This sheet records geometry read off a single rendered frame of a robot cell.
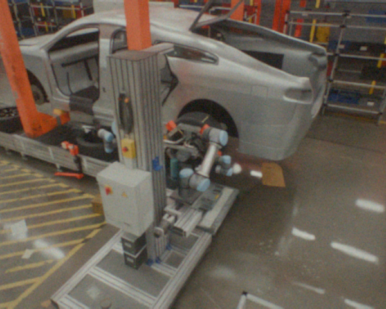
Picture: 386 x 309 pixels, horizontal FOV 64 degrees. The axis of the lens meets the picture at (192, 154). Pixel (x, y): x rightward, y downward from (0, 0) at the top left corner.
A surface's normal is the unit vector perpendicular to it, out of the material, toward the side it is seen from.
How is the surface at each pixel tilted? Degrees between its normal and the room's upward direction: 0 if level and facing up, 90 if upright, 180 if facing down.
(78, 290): 0
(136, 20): 90
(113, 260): 0
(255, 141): 90
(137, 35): 90
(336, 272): 0
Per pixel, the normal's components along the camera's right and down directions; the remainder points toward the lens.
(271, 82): -0.43, 0.30
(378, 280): 0.00, -0.86
